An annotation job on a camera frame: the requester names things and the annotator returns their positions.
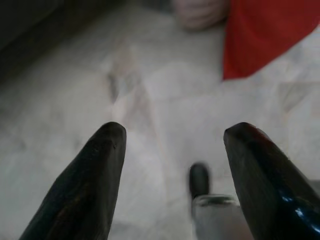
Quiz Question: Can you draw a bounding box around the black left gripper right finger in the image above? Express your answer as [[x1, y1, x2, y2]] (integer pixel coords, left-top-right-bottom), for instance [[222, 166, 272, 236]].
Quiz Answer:
[[223, 121, 320, 240]]

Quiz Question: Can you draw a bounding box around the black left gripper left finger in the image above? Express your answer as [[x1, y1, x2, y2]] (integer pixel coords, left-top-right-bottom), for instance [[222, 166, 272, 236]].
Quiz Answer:
[[18, 121, 127, 240]]

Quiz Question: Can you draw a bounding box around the red pillow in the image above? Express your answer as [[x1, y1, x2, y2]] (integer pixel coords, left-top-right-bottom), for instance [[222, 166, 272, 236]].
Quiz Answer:
[[222, 0, 320, 81]]

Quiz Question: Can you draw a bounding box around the dark grey-brown fabric sofa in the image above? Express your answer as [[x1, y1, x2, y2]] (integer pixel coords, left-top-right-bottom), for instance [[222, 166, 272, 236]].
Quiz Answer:
[[0, 0, 108, 67]]

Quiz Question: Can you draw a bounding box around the silver robot leg black foot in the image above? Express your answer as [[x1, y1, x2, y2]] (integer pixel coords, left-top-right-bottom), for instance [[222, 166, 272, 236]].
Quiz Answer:
[[188, 162, 247, 240]]

